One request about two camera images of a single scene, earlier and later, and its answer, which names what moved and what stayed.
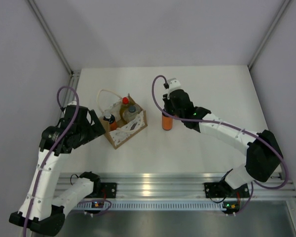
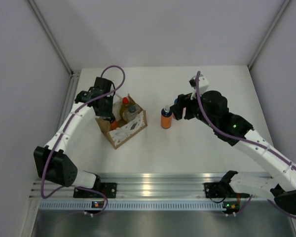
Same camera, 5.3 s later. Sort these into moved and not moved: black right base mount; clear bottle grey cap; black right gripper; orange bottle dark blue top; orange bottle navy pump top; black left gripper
Moved: black right gripper; black left gripper
Not moved: orange bottle navy pump top; clear bottle grey cap; orange bottle dark blue top; black right base mount
